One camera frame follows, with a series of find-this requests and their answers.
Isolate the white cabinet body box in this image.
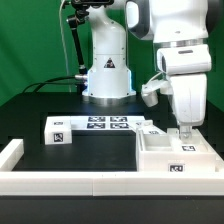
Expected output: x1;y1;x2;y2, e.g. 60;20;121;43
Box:
136;130;224;173

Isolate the black cable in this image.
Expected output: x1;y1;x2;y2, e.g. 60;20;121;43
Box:
22;75;88;94

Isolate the white u-shaped boundary frame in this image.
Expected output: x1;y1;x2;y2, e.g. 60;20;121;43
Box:
0;139;224;196

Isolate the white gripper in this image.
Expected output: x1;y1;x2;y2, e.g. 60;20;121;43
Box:
169;73;207;140

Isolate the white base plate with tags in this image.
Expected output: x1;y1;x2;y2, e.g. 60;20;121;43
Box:
71;116;145;130

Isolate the white cable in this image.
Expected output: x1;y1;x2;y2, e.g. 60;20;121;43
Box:
58;0;73;94

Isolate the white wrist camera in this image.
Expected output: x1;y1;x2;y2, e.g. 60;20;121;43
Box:
141;79;173;107

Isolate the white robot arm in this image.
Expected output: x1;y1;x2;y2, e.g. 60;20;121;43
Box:
84;0;222;138

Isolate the white cabinet top block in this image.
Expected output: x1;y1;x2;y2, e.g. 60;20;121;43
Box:
44;116;72;145

